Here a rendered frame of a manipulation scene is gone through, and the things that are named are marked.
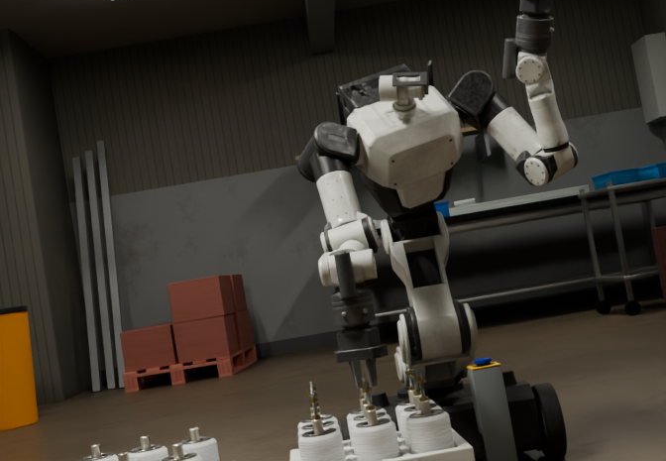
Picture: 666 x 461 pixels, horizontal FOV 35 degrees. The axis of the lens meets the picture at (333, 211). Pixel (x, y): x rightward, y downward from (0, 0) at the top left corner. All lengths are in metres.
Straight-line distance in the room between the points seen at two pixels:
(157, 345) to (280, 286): 1.69
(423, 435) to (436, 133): 0.81
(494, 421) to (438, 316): 0.36
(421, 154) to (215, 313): 5.29
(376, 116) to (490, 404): 0.78
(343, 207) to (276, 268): 6.72
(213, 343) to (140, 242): 1.83
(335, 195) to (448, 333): 0.47
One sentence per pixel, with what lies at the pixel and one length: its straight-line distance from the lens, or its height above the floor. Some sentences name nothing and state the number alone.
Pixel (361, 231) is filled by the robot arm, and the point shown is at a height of 0.67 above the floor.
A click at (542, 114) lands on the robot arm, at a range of 2.69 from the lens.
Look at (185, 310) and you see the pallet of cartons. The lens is 7.93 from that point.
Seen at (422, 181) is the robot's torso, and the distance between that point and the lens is 2.80.
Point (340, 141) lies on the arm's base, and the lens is 2.69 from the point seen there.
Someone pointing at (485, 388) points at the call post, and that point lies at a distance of 2.54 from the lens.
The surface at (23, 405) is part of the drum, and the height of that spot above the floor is 0.12.
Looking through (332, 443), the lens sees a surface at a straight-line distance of 2.31.
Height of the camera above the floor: 0.58
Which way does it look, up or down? 4 degrees up
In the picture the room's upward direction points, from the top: 10 degrees counter-clockwise
